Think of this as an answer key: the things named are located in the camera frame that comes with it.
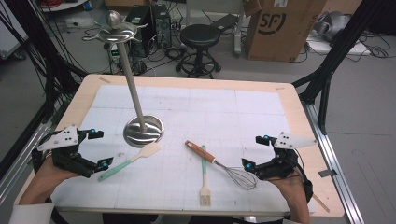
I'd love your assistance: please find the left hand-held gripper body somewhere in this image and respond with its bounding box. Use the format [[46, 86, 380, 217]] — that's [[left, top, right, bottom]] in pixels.
[[36, 125, 98, 179]]

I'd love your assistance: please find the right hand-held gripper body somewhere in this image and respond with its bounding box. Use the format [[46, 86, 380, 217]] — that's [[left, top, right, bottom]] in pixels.
[[256, 132, 318, 181]]

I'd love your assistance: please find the spatula with green handle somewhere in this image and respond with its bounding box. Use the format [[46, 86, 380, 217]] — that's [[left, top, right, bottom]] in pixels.
[[97, 142, 163, 182]]

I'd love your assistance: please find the wire whisk with wooden handle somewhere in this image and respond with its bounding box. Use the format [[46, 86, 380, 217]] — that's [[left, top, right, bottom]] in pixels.
[[184, 139, 259, 191]]

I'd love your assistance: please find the steel utensil stand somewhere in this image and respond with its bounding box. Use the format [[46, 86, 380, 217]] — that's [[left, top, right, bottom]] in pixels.
[[83, 9, 165, 148]]

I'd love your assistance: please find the person's right hand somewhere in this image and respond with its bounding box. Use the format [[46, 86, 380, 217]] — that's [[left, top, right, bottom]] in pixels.
[[269, 174, 307, 200]]

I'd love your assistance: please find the person's left hand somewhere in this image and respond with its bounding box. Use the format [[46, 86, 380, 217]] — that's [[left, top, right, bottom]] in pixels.
[[35, 155, 80, 189]]

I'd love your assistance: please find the grey tape strip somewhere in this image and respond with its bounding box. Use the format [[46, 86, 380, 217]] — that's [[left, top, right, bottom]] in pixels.
[[318, 168, 338, 178]]

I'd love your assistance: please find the white grid mat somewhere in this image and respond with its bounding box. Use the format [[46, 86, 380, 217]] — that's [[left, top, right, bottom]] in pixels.
[[49, 84, 316, 214]]

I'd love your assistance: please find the small device with green display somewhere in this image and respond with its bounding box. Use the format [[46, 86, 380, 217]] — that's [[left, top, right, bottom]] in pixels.
[[108, 43, 125, 66]]

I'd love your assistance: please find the large cardboard box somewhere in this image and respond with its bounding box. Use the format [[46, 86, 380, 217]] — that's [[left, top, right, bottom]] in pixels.
[[243, 0, 328, 63]]

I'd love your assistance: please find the white desk leg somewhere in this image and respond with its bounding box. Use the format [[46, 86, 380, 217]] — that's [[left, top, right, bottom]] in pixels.
[[233, 0, 248, 57]]

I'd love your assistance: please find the black round stool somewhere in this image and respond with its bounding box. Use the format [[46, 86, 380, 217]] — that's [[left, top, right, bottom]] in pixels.
[[175, 23, 222, 79]]

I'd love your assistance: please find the black computer tower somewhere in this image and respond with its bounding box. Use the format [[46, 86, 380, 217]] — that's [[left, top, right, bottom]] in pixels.
[[151, 3, 173, 49], [124, 4, 154, 59]]

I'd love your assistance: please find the black wrist strap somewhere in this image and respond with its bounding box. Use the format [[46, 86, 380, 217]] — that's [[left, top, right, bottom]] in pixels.
[[300, 178, 314, 203]]

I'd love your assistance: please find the aluminium floor rail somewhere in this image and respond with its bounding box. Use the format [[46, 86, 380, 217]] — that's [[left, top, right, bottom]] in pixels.
[[300, 101, 365, 224], [0, 120, 52, 203]]

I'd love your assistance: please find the pastry brush with green handle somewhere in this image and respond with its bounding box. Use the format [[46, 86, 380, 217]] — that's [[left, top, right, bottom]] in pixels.
[[199, 145, 212, 207]]

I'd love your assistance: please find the black metal frame stand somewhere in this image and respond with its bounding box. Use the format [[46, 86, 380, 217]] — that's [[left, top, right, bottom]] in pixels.
[[292, 0, 387, 135], [0, 0, 89, 125]]

